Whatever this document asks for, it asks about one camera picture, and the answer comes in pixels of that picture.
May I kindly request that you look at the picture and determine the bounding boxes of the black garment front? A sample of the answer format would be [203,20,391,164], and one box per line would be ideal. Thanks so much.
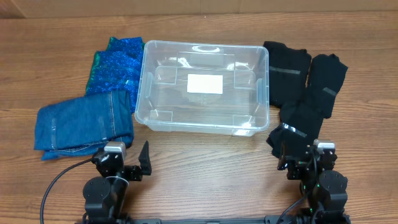
[267,101,324,158]

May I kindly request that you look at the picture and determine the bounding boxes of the black garment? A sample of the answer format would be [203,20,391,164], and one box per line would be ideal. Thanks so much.
[264,41,312,108]
[267,101,324,158]
[303,54,348,119]

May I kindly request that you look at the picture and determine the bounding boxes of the blue denim jeans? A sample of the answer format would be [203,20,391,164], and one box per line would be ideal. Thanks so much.
[34,90,134,161]

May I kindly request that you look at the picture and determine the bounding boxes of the blue sequin fabric bundle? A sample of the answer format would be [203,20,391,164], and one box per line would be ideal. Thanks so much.
[86,37,145,113]

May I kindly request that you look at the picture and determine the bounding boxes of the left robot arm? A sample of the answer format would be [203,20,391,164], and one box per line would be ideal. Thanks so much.
[82,141,152,223]

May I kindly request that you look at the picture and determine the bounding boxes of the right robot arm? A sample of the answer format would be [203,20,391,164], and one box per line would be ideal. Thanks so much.
[276,139,351,224]

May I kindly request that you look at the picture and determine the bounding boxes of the clear plastic storage bin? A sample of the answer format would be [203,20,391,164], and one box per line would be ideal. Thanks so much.
[134,40,271,137]

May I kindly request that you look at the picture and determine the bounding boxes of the black folded garment right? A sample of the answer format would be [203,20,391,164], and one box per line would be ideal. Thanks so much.
[303,54,348,119]

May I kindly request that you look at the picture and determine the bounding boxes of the black folded garment left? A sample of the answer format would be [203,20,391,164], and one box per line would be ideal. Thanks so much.
[264,41,312,108]

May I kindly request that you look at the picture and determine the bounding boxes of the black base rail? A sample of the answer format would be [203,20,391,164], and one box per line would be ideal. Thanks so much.
[130,215,299,224]

